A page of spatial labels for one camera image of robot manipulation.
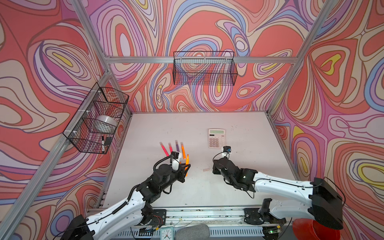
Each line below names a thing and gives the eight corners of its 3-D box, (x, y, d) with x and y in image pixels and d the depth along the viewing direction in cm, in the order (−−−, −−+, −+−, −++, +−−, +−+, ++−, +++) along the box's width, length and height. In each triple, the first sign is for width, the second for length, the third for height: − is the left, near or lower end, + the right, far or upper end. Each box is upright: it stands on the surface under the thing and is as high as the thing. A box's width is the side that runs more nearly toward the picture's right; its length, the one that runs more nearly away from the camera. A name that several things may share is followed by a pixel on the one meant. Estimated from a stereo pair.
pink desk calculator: (208, 148, 100) (209, 146, 98) (207, 130, 110) (207, 128, 108) (227, 148, 100) (227, 146, 98) (224, 130, 110) (224, 128, 108)
